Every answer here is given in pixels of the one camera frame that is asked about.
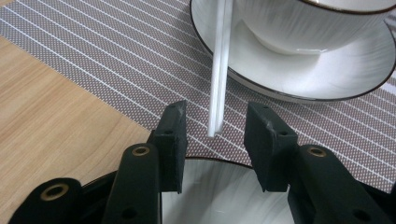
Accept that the white chopstick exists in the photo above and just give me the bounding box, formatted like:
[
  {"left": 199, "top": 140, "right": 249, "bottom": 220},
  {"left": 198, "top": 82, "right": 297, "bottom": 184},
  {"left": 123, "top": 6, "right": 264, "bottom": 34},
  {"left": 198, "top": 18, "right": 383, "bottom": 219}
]
[
  {"left": 206, "top": 0, "right": 227, "bottom": 138},
  {"left": 215, "top": 0, "right": 234, "bottom": 134}
]

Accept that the white bowl with dark rim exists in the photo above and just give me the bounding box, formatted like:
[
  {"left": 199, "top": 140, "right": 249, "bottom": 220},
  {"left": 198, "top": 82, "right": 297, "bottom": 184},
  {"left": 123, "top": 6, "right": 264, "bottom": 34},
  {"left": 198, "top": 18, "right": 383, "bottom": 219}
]
[{"left": 232, "top": 0, "right": 396, "bottom": 56}]

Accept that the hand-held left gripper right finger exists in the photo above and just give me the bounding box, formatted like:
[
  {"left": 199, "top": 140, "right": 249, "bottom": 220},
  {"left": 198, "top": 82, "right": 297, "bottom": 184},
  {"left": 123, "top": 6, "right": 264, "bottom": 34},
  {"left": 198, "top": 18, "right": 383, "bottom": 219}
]
[{"left": 243, "top": 102, "right": 300, "bottom": 193}]

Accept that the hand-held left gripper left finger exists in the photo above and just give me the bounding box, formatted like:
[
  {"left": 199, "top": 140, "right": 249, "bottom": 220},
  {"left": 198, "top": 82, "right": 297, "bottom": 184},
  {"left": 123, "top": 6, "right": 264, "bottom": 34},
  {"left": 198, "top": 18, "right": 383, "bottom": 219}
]
[{"left": 148, "top": 100, "right": 189, "bottom": 194}]

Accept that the white plate with dark rim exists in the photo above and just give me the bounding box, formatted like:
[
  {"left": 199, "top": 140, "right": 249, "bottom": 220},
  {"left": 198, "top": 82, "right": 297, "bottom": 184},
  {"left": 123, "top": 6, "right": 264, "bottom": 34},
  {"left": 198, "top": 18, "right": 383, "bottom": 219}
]
[
  {"left": 190, "top": 0, "right": 396, "bottom": 104},
  {"left": 160, "top": 157, "right": 297, "bottom": 224}
]

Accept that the grey striped placemat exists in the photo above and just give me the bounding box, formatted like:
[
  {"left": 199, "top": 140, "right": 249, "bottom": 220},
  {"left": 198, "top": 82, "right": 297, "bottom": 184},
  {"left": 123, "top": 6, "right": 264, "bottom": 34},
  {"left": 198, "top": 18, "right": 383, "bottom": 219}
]
[{"left": 0, "top": 0, "right": 396, "bottom": 194}]

